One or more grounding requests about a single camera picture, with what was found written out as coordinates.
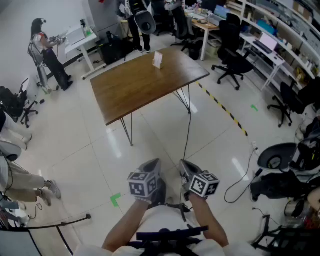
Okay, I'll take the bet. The white standing desk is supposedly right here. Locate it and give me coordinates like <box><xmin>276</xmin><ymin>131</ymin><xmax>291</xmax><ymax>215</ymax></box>
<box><xmin>64</xmin><ymin>24</ymin><xmax>107</xmax><ymax>81</ymax></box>

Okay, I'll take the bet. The black tether cable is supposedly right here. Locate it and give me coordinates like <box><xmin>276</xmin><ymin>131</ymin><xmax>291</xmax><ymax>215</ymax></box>
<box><xmin>179</xmin><ymin>83</ymin><xmax>193</xmax><ymax>201</ymax></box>

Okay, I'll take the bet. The metal pot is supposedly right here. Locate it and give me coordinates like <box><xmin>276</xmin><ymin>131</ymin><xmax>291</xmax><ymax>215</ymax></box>
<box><xmin>284</xmin><ymin>198</ymin><xmax>306</xmax><ymax>219</ymax></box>

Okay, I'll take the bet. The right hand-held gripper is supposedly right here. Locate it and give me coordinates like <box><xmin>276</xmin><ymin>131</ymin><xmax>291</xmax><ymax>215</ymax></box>
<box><xmin>179</xmin><ymin>159</ymin><xmax>221</xmax><ymax>201</ymax></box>

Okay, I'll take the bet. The white office desk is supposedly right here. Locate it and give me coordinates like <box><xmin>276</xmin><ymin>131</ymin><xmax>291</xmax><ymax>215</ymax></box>
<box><xmin>239</xmin><ymin>32</ymin><xmax>286</xmax><ymax>92</ymax></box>

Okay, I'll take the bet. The pink screen laptop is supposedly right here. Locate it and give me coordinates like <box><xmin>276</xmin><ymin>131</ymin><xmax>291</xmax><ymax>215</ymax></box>
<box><xmin>252</xmin><ymin>31</ymin><xmax>279</xmax><ymax>55</ymax></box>

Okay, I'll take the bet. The black floor cable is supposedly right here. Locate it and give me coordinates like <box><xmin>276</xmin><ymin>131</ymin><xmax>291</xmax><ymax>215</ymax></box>
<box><xmin>224</xmin><ymin>147</ymin><xmax>260</xmax><ymax>204</ymax></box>

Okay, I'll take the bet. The black chest harness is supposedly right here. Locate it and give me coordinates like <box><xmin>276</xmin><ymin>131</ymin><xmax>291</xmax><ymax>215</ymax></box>
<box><xmin>128</xmin><ymin>224</ymin><xmax>210</xmax><ymax>256</ymax></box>

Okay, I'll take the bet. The white wall shelving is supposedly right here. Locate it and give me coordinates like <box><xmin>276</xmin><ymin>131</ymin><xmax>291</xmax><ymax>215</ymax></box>
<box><xmin>226</xmin><ymin>0</ymin><xmax>320</xmax><ymax>87</ymax></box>

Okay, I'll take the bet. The black office chair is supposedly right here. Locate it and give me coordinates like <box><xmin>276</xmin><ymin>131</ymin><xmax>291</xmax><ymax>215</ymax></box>
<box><xmin>171</xmin><ymin>7</ymin><xmax>201</xmax><ymax>52</ymax></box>
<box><xmin>266</xmin><ymin>76</ymin><xmax>320</xmax><ymax>129</ymax></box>
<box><xmin>211</xmin><ymin>12</ymin><xmax>255</xmax><ymax>91</ymax></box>
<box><xmin>0</xmin><ymin>84</ymin><xmax>40</xmax><ymax>129</ymax></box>

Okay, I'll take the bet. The person's left forearm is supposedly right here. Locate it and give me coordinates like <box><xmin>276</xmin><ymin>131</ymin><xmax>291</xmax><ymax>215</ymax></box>
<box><xmin>101</xmin><ymin>198</ymin><xmax>151</xmax><ymax>253</ymax></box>

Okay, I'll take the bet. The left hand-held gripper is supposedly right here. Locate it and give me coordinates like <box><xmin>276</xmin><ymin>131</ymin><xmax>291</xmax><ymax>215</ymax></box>
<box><xmin>126</xmin><ymin>158</ymin><xmax>163</xmax><ymax>205</ymax></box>

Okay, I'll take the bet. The wooden top office desk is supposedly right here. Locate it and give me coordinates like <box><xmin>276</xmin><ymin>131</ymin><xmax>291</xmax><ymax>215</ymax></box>
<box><xmin>191</xmin><ymin>17</ymin><xmax>221</xmax><ymax>62</ymax></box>

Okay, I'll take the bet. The white floor appliance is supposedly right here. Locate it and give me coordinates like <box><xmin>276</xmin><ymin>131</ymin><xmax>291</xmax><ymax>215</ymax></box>
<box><xmin>23</xmin><ymin>74</ymin><xmax>42</xmax><ymax>101</ymax></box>

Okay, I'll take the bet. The grey cabinet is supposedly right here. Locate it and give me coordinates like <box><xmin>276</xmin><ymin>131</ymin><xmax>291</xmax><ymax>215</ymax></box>
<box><xmin>87</xmin><ymin>0</ymin><xmax>126</xmax><ymax>36</ymax></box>

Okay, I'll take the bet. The grey jacket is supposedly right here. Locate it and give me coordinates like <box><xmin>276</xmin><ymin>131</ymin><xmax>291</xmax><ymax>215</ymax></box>
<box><xmin>163</xmin><ymin>0</ymin><xmax>187</xmax><ymax>13</ymax></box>

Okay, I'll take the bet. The black metal floor stand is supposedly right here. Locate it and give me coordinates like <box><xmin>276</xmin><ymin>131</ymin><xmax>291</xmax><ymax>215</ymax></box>
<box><xmin>23</xmin><ymin>213</ymin><xmax>93</xmax><ymax>256</ymax></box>

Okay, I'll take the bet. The black trash bin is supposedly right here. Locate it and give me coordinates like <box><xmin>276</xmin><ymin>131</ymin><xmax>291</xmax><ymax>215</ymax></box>
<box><xmin>187</xmin><ymin>46</ymin><xmax>201</xmax><ymax>61</ymax></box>

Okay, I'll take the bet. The open silver laptop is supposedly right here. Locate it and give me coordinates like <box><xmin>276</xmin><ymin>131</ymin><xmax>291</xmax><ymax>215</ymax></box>
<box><xmin>211</xmin><ymin>4</ymin><xmax>231</xmax><ymax>27</ymax></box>

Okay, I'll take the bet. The person's right forearm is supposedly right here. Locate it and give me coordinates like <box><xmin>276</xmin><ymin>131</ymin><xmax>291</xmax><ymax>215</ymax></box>
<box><xmin>187</xmin><ymin>193</ymin><xmax>230</xmax><ymax>248</ymax></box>

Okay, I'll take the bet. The black bag pile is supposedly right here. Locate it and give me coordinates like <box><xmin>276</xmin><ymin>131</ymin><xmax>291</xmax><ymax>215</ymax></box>
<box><xmin>249</xmin><ymin>171</ymin><xmax>313</xmax><ymax>202</ymax></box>

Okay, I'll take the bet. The person's white shirt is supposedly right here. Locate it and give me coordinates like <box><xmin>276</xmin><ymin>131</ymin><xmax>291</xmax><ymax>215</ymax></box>
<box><xmin>72</xmin><ymin>203</ymin><xmax>273</xmax><ymax>256</ymax></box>

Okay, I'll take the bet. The brown wooden table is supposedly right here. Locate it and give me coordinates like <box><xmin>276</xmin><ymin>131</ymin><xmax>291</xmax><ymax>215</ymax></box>
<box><xmin>89</xmin><ymin>46</ymin><xmax>210</xmax><ymax>147</ymax></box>

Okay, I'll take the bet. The small white card box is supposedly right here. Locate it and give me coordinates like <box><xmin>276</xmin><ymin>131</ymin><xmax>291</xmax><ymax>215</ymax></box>
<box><xmin>152</xmin><ymin>51</ymin><xmax>163</xmax><ymax>66</ymax></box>

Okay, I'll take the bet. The pale green storage box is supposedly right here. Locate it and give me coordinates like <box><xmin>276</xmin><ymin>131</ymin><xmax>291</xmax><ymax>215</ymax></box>
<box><xmin>206</xmin><ymin>39</ymin><xmax>222</xmax><ymax>57</ymax></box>

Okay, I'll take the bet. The black computer tower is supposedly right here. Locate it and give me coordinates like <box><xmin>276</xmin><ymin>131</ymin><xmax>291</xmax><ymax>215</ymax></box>
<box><xmin>96</xmin><ymin>31</ymin><xmax>126</xmax><ymax>66</ymax></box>

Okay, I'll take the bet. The black folding stand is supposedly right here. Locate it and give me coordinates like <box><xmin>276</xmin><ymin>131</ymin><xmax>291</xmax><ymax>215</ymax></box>
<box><xmin>252</xmin><ymin>214</ymin><xmax>320</xmax><ymax>253</ymax></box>

